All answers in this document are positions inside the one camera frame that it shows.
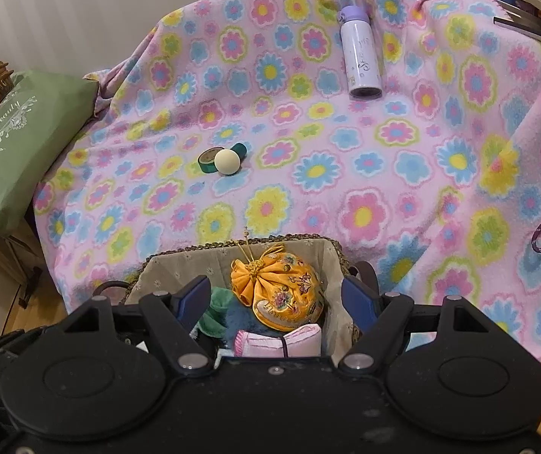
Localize pink white cloth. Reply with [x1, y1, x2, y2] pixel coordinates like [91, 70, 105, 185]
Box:
[233, 324, 322, 358]

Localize blue fluffy scrunchie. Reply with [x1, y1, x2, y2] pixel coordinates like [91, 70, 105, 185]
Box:
[224, 299, 283, 345]

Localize lavender white water bottle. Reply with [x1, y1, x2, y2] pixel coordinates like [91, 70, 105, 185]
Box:
[337, 5, 382, 100]

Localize green tape roll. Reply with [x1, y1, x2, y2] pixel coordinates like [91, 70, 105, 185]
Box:
[197, 146, 223, 174]

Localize woven basket with fabric liner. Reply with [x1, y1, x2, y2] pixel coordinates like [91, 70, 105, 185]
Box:
[92, 233, 380, 358]

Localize green embroidered pillow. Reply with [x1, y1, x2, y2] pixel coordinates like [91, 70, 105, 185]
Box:
[0, 71, 99, 234]

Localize cream foam ball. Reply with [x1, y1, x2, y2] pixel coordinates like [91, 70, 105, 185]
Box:
[214, 149, 242, 175]

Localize orange satin pouch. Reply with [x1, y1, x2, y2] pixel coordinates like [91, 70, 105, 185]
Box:
[230, 232, 325, 332]

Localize pink floral fleece blanket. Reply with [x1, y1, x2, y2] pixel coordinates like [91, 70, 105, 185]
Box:
[34, 0, 541, 358]

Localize teal keychain tag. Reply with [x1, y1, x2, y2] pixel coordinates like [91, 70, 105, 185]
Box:
[230, 143, 248, 160]

